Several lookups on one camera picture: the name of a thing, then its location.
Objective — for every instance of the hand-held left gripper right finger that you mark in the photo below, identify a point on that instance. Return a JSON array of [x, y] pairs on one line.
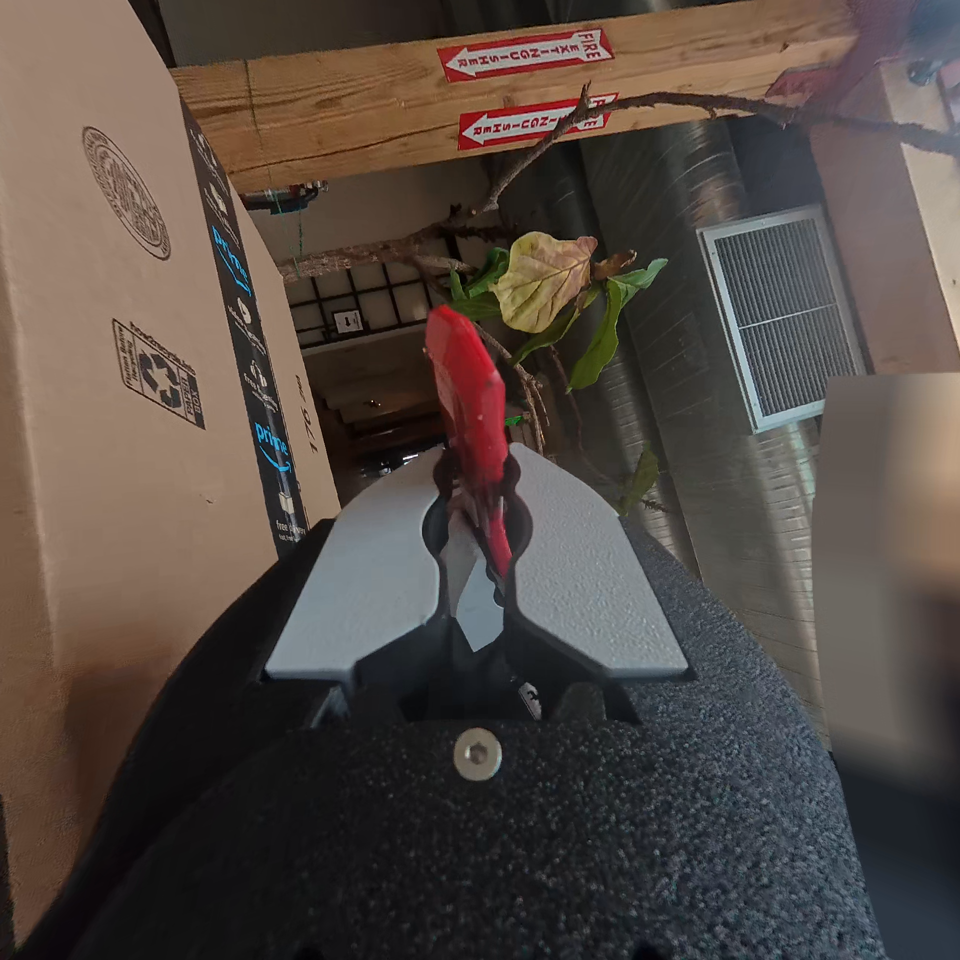
[[592, 585]]

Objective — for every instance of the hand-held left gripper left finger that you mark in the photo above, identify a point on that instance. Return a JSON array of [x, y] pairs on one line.
[[352, 585]]

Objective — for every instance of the red box cutter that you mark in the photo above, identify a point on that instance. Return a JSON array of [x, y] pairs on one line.
[[469, 397]]

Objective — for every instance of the large cardboard box black tape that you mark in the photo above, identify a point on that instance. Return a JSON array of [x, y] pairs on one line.
[[112, 465]]

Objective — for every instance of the gridded window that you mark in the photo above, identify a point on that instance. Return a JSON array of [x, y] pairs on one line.
[[375, 289]]

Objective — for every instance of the leafy tree branch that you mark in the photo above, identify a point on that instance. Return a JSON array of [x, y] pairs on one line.
[[540, 281]]

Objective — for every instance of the white air vent grille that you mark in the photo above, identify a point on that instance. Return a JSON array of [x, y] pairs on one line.
[[784, 315]]

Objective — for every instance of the red arrow sticker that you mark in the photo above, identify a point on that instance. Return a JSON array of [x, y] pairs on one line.
[[525, 54], [517, 126]]

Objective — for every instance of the wooden beam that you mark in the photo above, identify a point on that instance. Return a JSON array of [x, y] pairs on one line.
[[360, 112]]

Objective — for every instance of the metal air duct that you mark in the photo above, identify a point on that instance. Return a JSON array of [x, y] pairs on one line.
[[660, 195]]

